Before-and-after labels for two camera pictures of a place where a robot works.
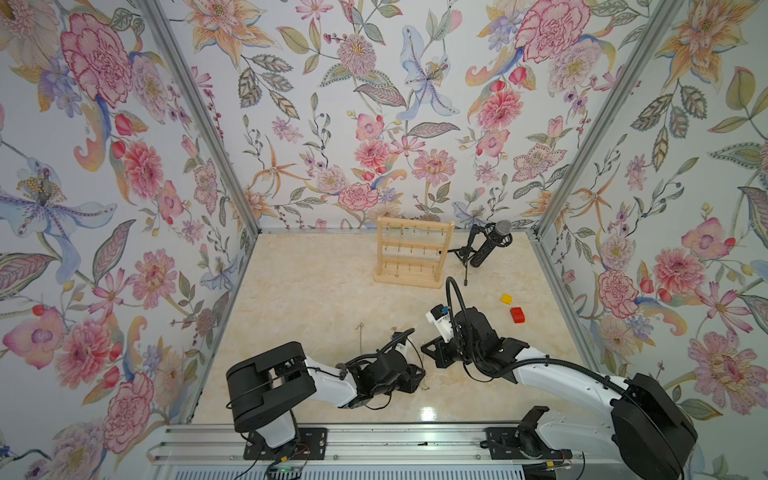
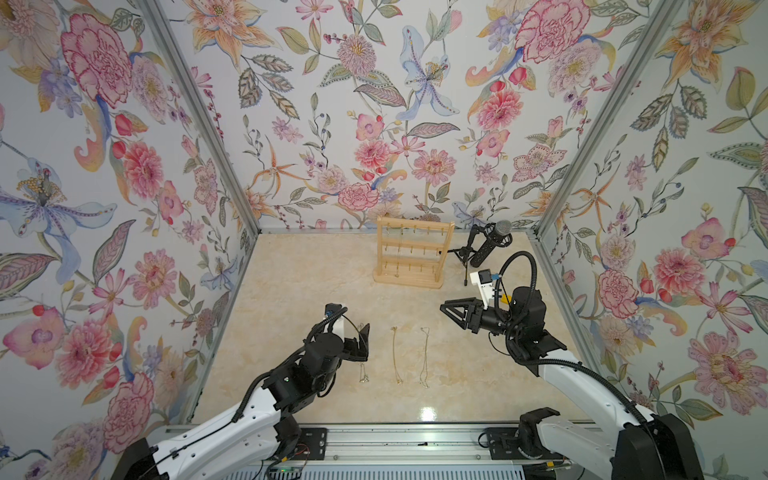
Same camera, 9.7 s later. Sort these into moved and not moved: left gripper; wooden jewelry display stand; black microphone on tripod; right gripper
Moved: right gripper; left gripper
Not moved: wooden jewelry display stand; black microphone on tripod
